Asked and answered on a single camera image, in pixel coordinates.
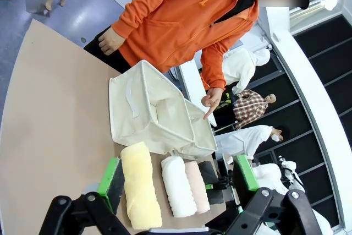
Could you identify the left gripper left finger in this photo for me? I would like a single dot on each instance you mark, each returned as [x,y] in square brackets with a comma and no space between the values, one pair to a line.
[110,182]

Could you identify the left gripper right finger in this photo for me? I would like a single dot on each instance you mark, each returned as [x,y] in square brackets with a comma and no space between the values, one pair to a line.
[247,177]

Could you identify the yellow towel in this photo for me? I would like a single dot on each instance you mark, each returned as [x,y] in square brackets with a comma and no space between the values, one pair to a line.
[140,185]

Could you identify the dark grey towel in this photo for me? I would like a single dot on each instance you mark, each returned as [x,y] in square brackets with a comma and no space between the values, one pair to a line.
[210,174]

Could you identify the pink towel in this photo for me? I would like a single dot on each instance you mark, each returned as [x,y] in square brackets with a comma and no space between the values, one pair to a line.
[196,188]

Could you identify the white towel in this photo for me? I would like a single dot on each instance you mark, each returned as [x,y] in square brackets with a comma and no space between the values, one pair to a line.
[177,188]

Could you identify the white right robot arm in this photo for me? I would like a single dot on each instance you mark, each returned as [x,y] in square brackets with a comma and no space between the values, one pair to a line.
[268,175]

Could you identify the person's left forearm orange sleeve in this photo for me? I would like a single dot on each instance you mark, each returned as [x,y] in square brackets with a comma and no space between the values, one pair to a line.
[213,67]

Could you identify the person's right forearm orange sleeve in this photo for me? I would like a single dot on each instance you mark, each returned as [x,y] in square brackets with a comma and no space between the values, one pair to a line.
[132,17]

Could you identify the person's left hand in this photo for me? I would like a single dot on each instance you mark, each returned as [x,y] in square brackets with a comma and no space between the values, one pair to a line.
[214,98]

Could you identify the person's right hand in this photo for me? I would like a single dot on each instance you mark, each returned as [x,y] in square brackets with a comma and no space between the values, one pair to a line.
[110,41]

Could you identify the person in white coat with mask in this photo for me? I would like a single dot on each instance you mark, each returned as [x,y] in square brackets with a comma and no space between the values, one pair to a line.
[242,138]

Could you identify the cream fabric storage basket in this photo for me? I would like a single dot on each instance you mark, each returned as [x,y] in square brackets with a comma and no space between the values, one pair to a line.
[203,136]
[123,114]

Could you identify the mannequin in plaid shirt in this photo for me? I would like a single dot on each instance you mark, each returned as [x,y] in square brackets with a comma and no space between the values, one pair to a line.
[248,108]

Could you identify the white work table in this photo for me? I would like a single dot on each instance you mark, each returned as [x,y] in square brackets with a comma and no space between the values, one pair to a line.
[191,83]

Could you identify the mannequin in white hoodie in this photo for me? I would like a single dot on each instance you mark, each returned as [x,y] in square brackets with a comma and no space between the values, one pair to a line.
[242,64]

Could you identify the person in orange hoodie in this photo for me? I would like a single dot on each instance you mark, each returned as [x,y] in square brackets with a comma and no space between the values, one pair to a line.
[176,20]

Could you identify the black metal bracket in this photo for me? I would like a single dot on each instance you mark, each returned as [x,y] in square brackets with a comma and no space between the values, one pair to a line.
[223,183]

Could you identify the metal mannequin base plate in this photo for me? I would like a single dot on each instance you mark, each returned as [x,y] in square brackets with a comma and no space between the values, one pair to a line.
[34,1]

